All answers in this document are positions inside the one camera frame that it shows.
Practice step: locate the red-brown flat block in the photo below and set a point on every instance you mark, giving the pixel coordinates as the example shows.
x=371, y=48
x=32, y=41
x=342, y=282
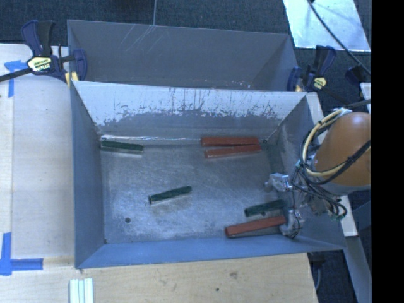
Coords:
x=255, y=226
x=229, y=141
x=233, y=152

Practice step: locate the dark green flat block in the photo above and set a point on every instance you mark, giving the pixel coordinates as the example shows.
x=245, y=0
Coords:
x=263, y=208
x=121, y=146
x=170, y=194

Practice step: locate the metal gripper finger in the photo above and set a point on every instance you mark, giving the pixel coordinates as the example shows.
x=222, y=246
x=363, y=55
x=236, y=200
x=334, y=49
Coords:
x=279, y=181
x=292, y=223

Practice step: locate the grey metal bin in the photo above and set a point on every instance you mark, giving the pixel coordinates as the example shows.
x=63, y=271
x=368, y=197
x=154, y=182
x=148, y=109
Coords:
x=189, y=175

